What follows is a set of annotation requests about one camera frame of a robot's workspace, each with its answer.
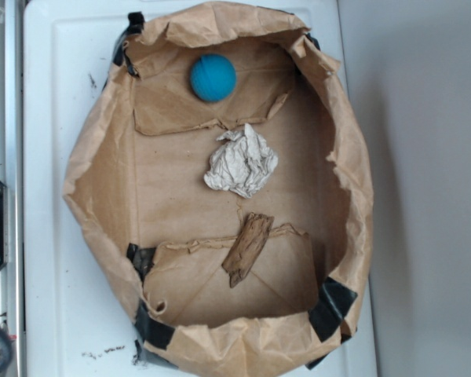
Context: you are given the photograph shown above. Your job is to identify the brown paper bag tray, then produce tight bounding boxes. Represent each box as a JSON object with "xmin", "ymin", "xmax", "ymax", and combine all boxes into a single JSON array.
[{"xmin": 63, "ymin": 2, "xmax": 374, "ymax": 376}]

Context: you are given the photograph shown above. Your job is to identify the white plastic tray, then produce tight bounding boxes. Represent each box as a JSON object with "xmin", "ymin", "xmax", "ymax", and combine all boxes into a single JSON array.
[{"xmin": 22, "ymin": 0, "xmax": 379, "ymax": 377}]

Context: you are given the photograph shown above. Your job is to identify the blue ball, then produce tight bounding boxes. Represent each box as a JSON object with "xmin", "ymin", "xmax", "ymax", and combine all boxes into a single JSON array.
[{"xmin": 189, "ymin": 54, "xmax": 236, "ymax": 102}]

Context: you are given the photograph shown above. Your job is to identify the aluminium frame rail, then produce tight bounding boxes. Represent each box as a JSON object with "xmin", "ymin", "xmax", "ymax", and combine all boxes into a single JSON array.
[{"xmin": 0, "ymin": 1, "xmax": 26, "ymax": 376}]

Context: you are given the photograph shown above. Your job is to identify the brown wood chip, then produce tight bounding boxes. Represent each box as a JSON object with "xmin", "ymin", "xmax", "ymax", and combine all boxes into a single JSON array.
[{"xmin": 221, "ymin": 213, "xmax": 274, "ymax": 288}]

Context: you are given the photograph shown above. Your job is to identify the crumpled white paper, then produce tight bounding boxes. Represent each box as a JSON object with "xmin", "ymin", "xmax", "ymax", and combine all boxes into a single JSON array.
[{"xmin": 203, "ymin": 123, "xmax": 279, "ymax": 199}]

